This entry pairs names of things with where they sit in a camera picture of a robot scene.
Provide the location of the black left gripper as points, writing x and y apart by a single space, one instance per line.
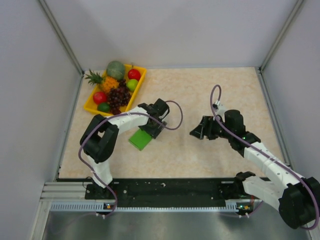
152 132

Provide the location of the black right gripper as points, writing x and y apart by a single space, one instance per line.
205 128

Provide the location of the green paper box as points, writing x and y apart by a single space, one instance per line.
140 139

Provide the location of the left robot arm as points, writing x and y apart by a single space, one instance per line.
99 139

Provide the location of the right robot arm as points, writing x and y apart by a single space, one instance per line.
296 198

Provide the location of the purple grape bunch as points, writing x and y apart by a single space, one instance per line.
119 97

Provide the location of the green apple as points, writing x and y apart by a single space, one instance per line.
132 84

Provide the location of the green lime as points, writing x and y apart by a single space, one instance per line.
103 107

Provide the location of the red apple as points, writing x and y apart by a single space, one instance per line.
134 74

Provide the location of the red pomegranate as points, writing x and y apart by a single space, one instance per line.
99 97

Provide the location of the pineapple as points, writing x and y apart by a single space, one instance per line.
105 83

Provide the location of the yellow plastic tray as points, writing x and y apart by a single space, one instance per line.
91 107

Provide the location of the green melon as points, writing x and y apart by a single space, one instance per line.
116 69

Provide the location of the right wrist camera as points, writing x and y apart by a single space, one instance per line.
219 108

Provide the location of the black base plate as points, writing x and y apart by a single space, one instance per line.
168 192

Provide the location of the white slotted cable duct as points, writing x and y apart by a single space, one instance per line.
229 207

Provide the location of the aluminium frame rail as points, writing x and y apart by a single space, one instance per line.
63 191

